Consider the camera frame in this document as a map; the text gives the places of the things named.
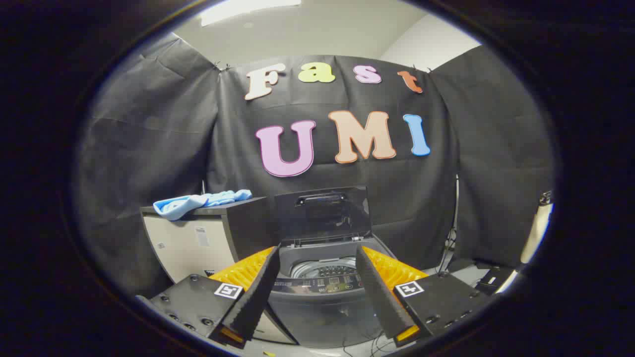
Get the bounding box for hanging black cable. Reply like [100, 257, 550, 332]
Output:
[439, 175, 461, 276]

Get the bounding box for black backdrop cloth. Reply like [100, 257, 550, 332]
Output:
[74, 34, 555, 298]

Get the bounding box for loose floor cables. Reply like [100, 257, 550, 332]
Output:
[342, 332, 397, 357]

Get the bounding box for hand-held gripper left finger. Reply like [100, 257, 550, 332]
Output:
[136, 244, 282, 350]

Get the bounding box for light blue shirt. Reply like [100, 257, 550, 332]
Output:
[153, 189, 253, 221]

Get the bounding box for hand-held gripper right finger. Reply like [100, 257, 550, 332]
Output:
[355, 245, 497, 348]

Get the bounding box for grey washing machine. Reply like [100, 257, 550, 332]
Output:
[268, 233, 397, 348]

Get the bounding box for cream pole with black cap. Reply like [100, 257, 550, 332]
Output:
[519, 191, 554, 264]

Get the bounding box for black box on floor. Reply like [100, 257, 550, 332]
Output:
[474, 265, 516, 296]

